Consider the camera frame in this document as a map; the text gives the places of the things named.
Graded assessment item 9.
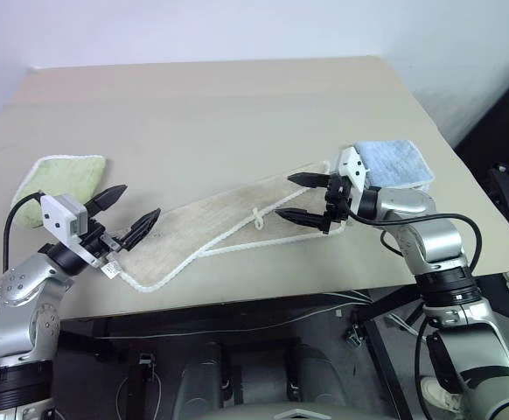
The black office chair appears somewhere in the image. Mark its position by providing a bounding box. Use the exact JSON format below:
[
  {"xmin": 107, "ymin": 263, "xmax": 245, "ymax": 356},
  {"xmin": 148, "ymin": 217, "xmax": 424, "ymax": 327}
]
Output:
[{"xmin": 453, "ymin": 56, "xmax": 509, "ymax": 240}]

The black table frame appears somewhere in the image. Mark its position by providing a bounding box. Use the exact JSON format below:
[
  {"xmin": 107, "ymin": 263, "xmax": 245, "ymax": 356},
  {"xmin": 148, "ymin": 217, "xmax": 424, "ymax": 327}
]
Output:
[{"xmin": 59, "ymin": 275, "xmax": 509, "ymax": 420}]

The white sneaker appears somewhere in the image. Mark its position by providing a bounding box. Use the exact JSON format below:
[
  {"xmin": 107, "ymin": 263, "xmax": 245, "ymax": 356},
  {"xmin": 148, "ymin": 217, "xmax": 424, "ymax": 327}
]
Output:
[{"xmin": 420, "ymin": 377, "xmax": 462, "ymax": 413}]

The metal clamp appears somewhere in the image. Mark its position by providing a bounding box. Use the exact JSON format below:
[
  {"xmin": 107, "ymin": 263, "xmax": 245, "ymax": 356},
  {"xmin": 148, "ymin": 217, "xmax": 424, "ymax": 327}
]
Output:
[{"xmin": 345, "ymin": 322, "xmax": 366, "ymax": 347}]

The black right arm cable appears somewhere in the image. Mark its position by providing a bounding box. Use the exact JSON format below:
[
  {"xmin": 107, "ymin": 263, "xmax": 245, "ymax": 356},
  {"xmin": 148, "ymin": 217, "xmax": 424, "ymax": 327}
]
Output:
[{"xmin": 350, "ymin": 209, "xmax": 485, "ymax": 281}]

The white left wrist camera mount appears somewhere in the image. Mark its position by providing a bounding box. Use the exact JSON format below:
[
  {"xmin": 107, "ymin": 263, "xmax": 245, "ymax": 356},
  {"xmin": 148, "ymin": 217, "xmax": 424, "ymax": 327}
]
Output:
[{"xmin": 39, "ymin": 193, "xmax": 107, "ymax": 268}]

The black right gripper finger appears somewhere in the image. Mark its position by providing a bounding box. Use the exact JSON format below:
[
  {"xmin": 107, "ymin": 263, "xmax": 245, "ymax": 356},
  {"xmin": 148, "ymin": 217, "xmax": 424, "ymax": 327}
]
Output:
[
  {"xmin": 286, "ymin": 172, "xmax": 332, "ymax": 190},
  {"xmin": 275, "ymin": 208, "xmax": 329, "ymax": 233}
]

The grey robot torso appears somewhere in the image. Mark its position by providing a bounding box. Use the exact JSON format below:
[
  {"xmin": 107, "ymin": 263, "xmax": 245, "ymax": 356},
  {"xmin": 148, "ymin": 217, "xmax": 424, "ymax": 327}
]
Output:
[{"xmin": 201, "ymin": 402, "xmax": 413, "ymax": 420}]

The dark rounded robot leg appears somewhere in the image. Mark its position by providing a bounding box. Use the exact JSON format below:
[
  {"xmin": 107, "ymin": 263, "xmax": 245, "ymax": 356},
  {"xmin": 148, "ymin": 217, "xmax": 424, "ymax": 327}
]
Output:
[
  {"xmin": 178, "ymin": 340, "xmax": 243, "ymax": 410},
  {"xmin": 283, "ymin": 339, "xmax": 348, "ymax": 409}
]

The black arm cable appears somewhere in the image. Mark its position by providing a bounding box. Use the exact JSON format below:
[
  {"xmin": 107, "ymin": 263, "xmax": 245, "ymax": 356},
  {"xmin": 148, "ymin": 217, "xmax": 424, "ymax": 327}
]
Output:
[
  {"xmin": 3, "ymin": 190, "xmax": 45, "ymax": 270},
  {"xmin": 350, "ymin": 209, "xmax": 485, "ymax": 281}
]

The folded green towel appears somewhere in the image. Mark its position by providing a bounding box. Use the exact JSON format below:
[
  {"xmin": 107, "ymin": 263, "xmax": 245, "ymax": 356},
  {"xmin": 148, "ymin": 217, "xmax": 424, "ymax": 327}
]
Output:
[{"xmin": 11, "ymin": 153, "xmax": 108, "ymax": 231}]

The white cable under table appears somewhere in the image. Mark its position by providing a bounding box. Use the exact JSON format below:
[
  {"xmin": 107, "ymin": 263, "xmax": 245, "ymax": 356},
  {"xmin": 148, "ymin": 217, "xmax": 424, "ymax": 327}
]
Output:
[{"xmin": 92, "ymin": 288, "xmax": 374, "ymax": 341}]

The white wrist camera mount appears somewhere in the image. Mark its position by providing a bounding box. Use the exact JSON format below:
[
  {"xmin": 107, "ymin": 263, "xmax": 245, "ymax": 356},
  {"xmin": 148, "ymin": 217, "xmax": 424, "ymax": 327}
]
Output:
[
  {"xmin": 335, "ymin": 147, "xmax": 372, "ymax": 207},
  {"xmin": 39, "ymin": 193, "xmax": 107, "ymax": 268}
]

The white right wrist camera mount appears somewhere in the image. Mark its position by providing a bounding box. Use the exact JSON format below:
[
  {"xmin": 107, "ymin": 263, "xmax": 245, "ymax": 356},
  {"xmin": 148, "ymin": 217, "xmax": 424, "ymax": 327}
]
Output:
[{"xmin": 335, "ymin": 147, "xmax": 372, "ymax": 207}]

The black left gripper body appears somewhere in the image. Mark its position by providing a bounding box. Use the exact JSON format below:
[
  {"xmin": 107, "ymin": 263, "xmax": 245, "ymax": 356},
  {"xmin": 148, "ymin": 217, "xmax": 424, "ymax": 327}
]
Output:
[{"xmin": 80, "ymin": 217, "xmax": 128, "ymax": 260}]

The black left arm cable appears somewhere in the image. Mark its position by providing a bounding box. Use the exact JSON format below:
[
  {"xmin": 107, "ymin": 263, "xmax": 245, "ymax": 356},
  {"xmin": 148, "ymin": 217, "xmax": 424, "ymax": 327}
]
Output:
[{"xmin": 3, "ymin": 190, "xmax": 45, "ymax": 270}]

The beige towel with white trim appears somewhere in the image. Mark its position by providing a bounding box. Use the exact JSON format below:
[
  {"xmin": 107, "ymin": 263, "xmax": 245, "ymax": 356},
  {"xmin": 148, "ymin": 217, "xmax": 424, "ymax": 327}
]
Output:
[{"xmin": 101, "ymin": 159, "xmax": 354, "ymax": 294}]

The folded blue towel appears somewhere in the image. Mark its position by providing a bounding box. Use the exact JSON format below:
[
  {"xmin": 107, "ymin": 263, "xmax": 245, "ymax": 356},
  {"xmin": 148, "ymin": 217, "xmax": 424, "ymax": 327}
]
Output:
[{"xmin": 352, "ymin": 138, "xmax": 435, "ymax": 192}]

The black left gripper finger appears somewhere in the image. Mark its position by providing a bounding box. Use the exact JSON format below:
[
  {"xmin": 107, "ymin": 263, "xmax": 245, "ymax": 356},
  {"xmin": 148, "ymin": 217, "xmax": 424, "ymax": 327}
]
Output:
[
  {"xmin": 86, "ymin": 184, "xmax": 129, "ymax": 217},
  {"xmin": 120, "ymin": 208, "xmax": 163, "ymax": 252}
]

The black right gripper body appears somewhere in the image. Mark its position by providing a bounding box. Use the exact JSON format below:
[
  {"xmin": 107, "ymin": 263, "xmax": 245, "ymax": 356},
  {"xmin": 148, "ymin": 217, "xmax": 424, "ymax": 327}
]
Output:
[{"xmin": 322, "ymin": 173, "xmax": 354, "ymax": 234}]

